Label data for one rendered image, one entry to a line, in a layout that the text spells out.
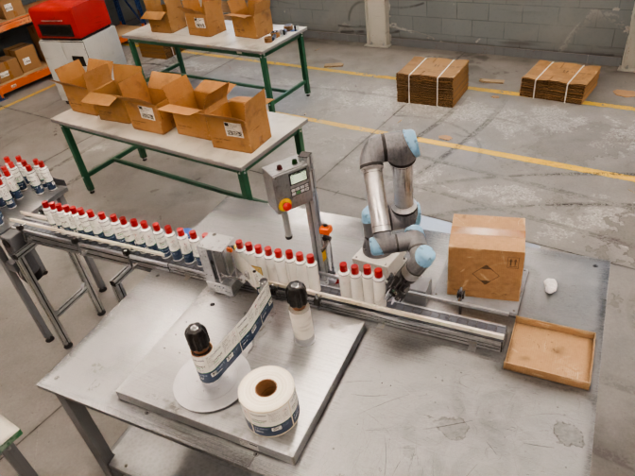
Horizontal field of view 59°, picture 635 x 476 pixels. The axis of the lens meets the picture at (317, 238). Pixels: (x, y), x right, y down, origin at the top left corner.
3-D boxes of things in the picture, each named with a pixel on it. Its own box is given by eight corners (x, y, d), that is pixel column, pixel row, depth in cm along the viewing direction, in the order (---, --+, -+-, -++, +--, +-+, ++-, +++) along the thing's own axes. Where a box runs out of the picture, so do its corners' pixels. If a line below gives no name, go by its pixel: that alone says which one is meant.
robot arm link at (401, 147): (386, 218, 268) (379, 127, 227) (418, 212, 267) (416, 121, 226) (390, 236, 260) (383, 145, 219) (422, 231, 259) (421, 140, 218)
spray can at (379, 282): (372, 307, 242) (369, 271, 230) (378, 299, 246) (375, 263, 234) (383, 311, 240) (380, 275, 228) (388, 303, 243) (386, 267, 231)
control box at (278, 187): (268, 205, 242) (261, 166, 231) (303, 191, 248) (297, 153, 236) (279, 215, 235) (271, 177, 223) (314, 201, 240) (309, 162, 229)
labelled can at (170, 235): (171, 261, 286) (160, 229, 274) (177, 254, 290) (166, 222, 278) (179, 263, 284) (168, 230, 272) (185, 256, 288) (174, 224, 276)
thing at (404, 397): (38, 387, 238) (36, 384, 236) (227, 198, 342) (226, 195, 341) (576, 602, 153) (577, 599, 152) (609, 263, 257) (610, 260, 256)
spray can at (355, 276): (352, 306, 244) (348, 270, 232) (351, 297, 249) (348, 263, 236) (364, 305, 244) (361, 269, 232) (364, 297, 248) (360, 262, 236)
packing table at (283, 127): (82, 194, 535) (49, 118, 488) (145, 155, 585) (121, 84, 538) (261, 258, 423) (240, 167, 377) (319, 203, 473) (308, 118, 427)
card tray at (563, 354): (503, 368, 215) (504, 362, 212) (515, 322, 233) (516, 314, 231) (589, 390, 203) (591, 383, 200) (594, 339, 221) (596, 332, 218)
